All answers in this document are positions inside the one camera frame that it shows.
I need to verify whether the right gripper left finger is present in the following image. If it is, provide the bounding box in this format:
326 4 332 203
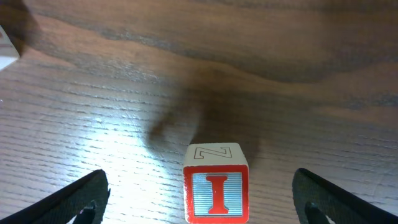
1 169 110 224

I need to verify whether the yellow topped wooden block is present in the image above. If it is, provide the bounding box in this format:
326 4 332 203
0 27 20 70

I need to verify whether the red letter I block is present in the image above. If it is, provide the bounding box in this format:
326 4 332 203
182 142 249 223

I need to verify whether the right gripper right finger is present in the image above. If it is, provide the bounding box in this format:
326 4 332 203
292 168 397 224

